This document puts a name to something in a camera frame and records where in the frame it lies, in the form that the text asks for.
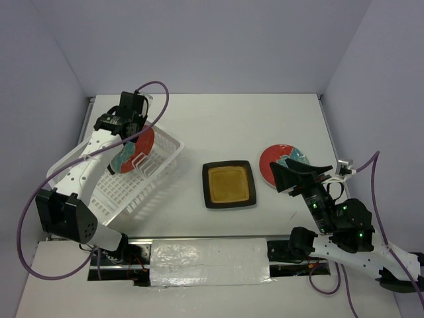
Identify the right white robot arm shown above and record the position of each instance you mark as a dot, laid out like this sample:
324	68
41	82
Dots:
345	233

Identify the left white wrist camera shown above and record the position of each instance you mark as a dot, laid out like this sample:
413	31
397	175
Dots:
149	98

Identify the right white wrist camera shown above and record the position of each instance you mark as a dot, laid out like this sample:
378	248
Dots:
343	171

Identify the silver foil tape patch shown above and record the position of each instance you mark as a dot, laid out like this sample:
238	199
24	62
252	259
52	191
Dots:
209	262

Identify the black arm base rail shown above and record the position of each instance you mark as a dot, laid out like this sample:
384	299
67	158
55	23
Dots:
137	268

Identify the large red floral round plate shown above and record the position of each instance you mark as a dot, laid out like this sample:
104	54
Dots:
131	153

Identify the white plastic dish rack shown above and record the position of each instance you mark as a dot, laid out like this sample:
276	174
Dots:
126	192

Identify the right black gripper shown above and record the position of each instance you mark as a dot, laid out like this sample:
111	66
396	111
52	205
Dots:
299	174

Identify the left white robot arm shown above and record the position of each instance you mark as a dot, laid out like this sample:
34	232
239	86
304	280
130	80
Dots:
64	210

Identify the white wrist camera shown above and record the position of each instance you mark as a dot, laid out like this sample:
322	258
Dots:
343	171
149	98

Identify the yellow square plate black rim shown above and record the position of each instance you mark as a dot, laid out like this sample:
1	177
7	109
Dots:
228	185

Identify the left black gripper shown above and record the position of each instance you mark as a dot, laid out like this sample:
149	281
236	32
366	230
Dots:
141	118

